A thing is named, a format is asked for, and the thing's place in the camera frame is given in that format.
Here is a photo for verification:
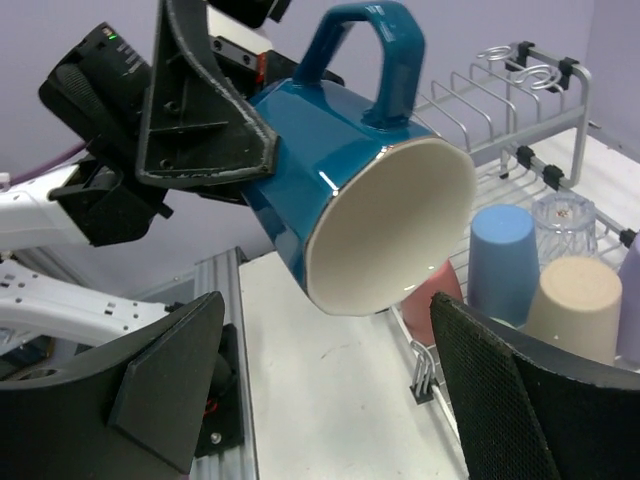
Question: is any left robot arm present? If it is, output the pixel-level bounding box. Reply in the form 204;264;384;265
1;1;295;354

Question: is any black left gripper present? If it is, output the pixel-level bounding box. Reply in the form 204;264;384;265
39;1;296;247

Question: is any beige plastic cup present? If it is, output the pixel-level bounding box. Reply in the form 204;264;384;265
524;256;623;365

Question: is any pink plastic cup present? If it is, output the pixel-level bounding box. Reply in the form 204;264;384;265
400;260;463;346

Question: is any aluminium mounting rail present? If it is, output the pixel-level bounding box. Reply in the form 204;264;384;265
189;247;259;479

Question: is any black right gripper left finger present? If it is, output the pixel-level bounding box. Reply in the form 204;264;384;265
1;292;225;479

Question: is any dark blue ceramic mug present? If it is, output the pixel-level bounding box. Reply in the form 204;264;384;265
242;1;476;316

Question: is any blue plastic cup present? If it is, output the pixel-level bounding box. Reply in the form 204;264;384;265
467;204;540;328

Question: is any clear glass cup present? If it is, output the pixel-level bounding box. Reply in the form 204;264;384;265
531;192;597;266

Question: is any silver wire dish rack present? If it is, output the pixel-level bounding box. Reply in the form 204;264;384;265
389;42;640;436

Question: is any purple plastic cup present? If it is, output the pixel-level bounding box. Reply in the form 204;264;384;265
617;235;640;365

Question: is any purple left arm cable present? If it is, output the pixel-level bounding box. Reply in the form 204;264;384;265
7;142;89;186

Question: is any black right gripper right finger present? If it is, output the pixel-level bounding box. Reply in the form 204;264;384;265
431;293;639;479

